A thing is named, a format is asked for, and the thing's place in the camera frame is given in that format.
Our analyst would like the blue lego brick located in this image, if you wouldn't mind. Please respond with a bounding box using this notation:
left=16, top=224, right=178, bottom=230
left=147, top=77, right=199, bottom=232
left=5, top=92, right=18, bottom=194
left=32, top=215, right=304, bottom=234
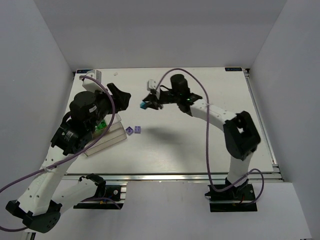
left=140, top=102, right=148, bottom=110

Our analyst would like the purple lego brick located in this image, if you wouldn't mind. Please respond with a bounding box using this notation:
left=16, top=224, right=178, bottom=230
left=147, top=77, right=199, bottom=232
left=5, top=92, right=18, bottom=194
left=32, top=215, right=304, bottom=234
left=134, top=125, right=142, bottom=134
left=125, top=126, right=134, bottom=136

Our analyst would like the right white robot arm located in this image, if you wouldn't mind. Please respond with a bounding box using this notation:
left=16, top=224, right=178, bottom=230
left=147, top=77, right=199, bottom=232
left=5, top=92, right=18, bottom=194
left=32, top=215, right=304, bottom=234
left=140, top=74, right=261, bottom=193

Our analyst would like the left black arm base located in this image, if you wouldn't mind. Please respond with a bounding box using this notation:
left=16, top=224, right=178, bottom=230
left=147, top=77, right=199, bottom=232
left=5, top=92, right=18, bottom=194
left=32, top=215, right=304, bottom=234
left=73, top=183, right=127, bottom=210

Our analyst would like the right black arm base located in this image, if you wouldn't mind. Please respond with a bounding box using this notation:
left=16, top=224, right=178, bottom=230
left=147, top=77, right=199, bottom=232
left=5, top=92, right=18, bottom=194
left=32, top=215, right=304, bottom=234
left=204, top=184, right=258, bottom=213

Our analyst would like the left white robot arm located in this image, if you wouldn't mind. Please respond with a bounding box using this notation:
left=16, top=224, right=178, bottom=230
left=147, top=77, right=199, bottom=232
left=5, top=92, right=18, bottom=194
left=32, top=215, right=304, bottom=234
left=5, top=83, right=131, bottom=233

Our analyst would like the clear plastic container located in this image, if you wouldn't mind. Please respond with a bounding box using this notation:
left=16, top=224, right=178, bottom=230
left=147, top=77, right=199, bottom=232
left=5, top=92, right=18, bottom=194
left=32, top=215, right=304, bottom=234
left=84, top=113, right=127, bottom=157

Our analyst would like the left blue corner label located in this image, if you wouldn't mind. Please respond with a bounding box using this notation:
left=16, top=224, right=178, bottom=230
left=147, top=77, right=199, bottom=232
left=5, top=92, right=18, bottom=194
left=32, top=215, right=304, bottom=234
left=76, top=69, right=91, bottom=74

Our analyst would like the blue corner label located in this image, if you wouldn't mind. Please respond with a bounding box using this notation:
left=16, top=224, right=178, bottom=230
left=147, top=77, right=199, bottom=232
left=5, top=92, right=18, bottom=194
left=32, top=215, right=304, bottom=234
left=76, top=69, right=91, bottom=74
left=224, top=67, right=243, bottom=72

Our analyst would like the right blue corner label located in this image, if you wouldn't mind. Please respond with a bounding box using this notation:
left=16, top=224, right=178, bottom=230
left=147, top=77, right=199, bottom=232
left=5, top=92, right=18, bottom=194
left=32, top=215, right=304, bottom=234
left=224, top=67, right=243, bottom=72

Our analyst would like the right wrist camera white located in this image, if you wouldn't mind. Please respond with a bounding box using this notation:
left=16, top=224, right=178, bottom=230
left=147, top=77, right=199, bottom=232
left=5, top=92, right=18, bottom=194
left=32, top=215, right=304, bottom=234
left=146, top=79, right=160, bottom=92

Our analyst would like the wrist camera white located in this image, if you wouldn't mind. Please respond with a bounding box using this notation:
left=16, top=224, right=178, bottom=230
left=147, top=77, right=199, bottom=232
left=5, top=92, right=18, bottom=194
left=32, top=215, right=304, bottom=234
left=146, top=79, right=160, bottom=92
left=79, top=69, right=103, bottom=93

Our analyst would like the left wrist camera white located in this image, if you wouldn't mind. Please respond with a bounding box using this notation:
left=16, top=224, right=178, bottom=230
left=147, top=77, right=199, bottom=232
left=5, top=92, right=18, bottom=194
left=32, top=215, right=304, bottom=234
left=79, top=69, right=103, bottom=93

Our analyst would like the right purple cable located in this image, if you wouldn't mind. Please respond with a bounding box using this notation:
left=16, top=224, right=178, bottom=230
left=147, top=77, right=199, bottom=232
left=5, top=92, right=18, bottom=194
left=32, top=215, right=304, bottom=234
left=152, top=68, right=265, bottom=205

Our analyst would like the purple cable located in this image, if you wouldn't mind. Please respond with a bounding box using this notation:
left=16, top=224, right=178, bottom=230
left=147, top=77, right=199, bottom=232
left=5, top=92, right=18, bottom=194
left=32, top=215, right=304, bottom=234
left=152, top=68, right=265, bottom=205
left=0, top=76, right=117, bottom=232

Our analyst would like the aluminium front rail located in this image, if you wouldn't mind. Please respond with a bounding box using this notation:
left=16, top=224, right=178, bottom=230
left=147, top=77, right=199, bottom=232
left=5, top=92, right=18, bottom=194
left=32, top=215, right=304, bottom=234
left=62, top=164, right=284, bottom=182

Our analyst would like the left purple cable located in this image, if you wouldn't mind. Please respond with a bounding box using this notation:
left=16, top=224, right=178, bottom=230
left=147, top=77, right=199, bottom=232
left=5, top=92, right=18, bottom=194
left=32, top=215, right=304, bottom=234
left=0, top=76, right=117, bottom=232

